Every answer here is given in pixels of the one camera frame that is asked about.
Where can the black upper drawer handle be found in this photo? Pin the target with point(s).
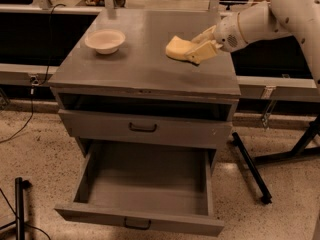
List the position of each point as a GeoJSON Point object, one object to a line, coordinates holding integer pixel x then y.
{"type": "Point", "coordinates": [136, 128]}

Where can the yellow sponge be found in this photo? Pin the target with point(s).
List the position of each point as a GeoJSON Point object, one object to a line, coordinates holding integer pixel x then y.
{"type": "Point", "coordinates": [177, 48]}

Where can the black lower drawer handle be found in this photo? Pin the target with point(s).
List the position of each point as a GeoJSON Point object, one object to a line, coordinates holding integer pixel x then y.
{"type": "Point", "coordinates": [137, 224]}

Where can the black drawer handle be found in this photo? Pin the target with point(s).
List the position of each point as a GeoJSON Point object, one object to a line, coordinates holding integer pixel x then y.
{"type": "Point", "coordinates": [137, 224]}
{"type": "Point", "coordinates": [136, 128]}

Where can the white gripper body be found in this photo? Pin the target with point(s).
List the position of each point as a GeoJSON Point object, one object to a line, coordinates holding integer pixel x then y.
{"type": "Point", "coordinates": [227, 34]}

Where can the black stand base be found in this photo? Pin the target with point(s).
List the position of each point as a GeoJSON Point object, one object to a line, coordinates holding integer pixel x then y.
{"type": "Point", "coordinates": [18, 211]}
{"type": "Point", "coordinates": [299, 152]}

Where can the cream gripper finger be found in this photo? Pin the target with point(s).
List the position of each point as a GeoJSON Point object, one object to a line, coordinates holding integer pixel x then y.
{"type": "Point", "coordinates": [206, 35]}
{"type": "Point", "coordinates": [202, 51]}

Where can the black stand base left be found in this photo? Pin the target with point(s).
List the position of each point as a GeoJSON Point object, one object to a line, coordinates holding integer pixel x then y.
{"type": "Point", "coordinates": [18, 211]}

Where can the open grey lower drawer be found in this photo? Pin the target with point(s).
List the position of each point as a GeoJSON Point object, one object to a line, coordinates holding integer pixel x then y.
{"type": "Point", "coordinates": [169, 185]}

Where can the grey drawer cabinet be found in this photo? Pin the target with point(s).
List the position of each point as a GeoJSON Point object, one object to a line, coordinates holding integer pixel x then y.
{"type": "Point", "coordinates": [139, 79]}

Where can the white bowl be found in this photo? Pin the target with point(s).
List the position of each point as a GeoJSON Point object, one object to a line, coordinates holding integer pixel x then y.
{"type": "Point", "coordinates": [105, 41]}

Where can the black stand base right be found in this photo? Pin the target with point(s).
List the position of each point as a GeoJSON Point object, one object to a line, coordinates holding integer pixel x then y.
{"type": "Point", "coordinates": [299, 152]}

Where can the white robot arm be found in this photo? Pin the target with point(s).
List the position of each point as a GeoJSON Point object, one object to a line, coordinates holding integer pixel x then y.
{"type": "Point", "coordinates": [267, 20]}

